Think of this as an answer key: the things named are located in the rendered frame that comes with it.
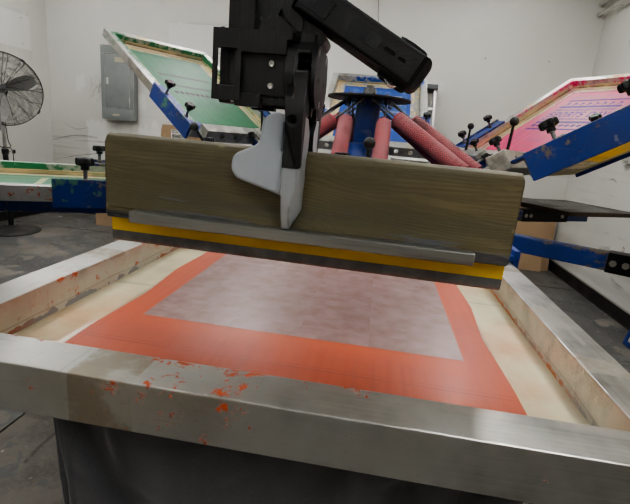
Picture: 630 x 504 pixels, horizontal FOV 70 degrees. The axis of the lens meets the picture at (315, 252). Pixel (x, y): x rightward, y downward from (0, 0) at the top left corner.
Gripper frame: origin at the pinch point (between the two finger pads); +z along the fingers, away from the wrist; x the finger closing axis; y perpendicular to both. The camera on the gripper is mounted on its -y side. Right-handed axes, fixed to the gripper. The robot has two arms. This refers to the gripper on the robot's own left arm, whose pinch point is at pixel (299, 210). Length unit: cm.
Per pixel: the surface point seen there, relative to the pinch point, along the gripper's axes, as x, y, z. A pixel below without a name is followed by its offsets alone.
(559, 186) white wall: -459, -193, 22
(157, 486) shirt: 4.9, 10.8, 27.5
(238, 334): -2.1, 5.6, 13.8
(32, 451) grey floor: -81, 101, 110
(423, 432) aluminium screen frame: 14.2, -11.2, 10.3
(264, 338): -2.0, 2.8, 13.8
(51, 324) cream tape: 1.8, 23.6, 13.9
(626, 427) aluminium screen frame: 8.8, -25.6, 10.9
